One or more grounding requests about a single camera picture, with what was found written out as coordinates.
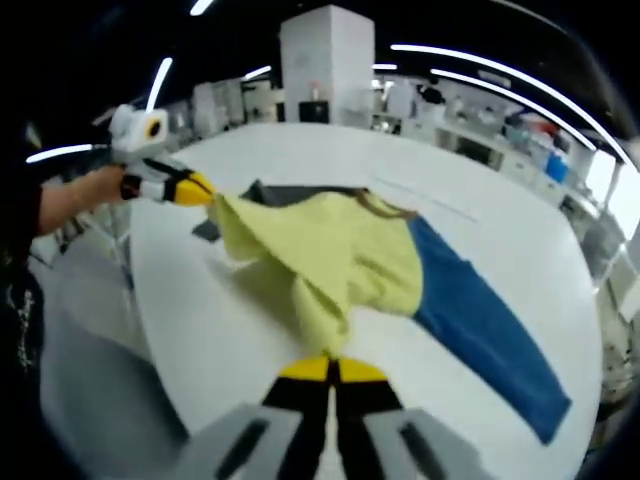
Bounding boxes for person's left hand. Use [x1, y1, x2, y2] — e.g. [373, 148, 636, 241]
[69, 164, 127, 206]

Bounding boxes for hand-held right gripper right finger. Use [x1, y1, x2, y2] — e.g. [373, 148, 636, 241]
[329, 357, 489, 480]

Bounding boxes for blue container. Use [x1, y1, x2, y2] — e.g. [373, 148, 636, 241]
[545, 152, 569, 182]

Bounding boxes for white square pillar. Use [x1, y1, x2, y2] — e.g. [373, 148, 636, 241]
[279, 4, 376, 126]

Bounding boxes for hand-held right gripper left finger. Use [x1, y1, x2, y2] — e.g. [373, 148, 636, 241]
[169, 355, 332, 480]

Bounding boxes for black box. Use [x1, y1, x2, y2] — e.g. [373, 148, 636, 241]
[298, 99, 331, 124]

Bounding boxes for yellow and blue garment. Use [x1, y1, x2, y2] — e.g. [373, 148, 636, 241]
[192, 179, 573, 446]

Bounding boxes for white counter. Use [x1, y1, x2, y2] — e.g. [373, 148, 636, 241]
[434, 119, 562, 197]

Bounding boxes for bright window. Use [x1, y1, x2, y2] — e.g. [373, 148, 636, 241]
[584, 147, 640, 232]

